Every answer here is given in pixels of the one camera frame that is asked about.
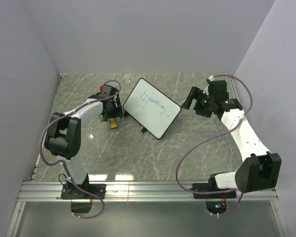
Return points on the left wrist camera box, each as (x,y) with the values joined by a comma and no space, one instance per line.
(108,91)

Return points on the aluminium mounting rail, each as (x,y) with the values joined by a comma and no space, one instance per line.
(123,191)

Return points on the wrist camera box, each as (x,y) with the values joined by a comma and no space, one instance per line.
(218,87)
(108,91)

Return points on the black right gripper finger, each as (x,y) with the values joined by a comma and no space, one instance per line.
(191,96)
(201,91)

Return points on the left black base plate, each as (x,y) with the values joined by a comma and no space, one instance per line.
(69,191)

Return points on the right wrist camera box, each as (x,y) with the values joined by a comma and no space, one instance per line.
(218,87)

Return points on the small black-framed whiteboard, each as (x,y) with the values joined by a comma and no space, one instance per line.
(151,108)

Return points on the yellow bone-shaped eraser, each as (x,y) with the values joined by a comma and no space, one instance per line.
(113,123)

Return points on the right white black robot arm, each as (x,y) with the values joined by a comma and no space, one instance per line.
(260,167)

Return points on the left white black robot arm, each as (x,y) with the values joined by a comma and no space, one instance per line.
(63,138)

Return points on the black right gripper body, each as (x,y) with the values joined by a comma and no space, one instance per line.
(203,105)

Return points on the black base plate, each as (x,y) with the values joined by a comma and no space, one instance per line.
(69,191)
(212,190)

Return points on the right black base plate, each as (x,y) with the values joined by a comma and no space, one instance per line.
(212,190)

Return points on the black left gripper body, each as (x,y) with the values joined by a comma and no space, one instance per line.
(114,109)

